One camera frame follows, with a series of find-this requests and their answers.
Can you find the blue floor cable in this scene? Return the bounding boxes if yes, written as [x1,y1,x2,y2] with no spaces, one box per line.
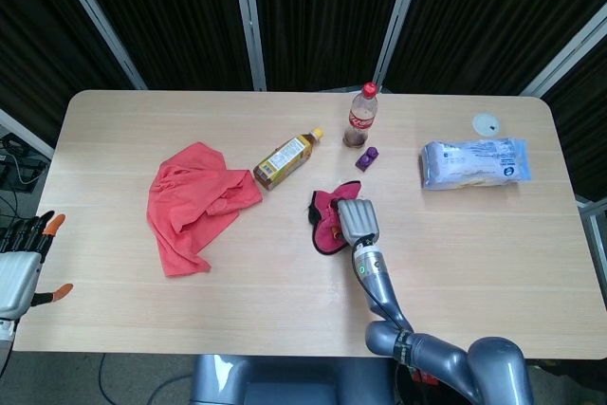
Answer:
[96,354,192,405]

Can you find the white blue tissue pack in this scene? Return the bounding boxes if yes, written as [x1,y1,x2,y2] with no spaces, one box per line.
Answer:
[418,138,532,192]

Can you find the pink black eye mask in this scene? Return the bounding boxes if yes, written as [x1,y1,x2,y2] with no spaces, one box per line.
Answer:
[306,179,364,257]

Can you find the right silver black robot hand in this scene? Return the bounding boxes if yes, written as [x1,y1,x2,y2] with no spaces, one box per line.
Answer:
[330,197,381,246]

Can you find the grey partition frame post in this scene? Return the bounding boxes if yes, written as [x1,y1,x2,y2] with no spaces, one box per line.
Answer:
[230,0,267,92]
[46,0,149,91]
[373,0,431,89]
[518,13,607,97]
[575,195,607,292]
[0,108,55,160]

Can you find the black floor cable bundle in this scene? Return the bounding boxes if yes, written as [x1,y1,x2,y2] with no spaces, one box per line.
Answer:
[0,133,49,193]

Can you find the red cap cola bottle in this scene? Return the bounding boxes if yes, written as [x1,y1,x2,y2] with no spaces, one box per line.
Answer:
[342,82,379,148]

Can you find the coral red cloth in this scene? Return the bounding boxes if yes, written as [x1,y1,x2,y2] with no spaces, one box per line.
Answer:
[145,141,264,279]

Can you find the white round cable cap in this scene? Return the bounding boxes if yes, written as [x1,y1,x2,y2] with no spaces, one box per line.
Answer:
[471,112,502,136]

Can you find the purple toy brick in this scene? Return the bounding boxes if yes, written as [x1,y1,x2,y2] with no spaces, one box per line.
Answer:
[354,145,381,173]

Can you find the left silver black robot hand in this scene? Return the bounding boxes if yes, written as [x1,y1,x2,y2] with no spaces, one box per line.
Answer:
[0,210,75,320]

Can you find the yellow label tea bottle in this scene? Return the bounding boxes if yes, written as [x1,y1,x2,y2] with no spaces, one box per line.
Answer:
[252,127,325,192]

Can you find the dark ribbed partition panel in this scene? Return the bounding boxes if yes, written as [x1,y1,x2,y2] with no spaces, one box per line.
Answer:
[540,34,607,203]
[250,0,414,92]
[65,0,253,91]
[384,0,607,96]
[0,0,139,143]

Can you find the black waste bin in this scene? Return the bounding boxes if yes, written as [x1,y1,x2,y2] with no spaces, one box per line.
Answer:
[394,358,469,405]

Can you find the grey robot torso base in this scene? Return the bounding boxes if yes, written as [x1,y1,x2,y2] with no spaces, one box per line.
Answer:
[189,354,395,405]

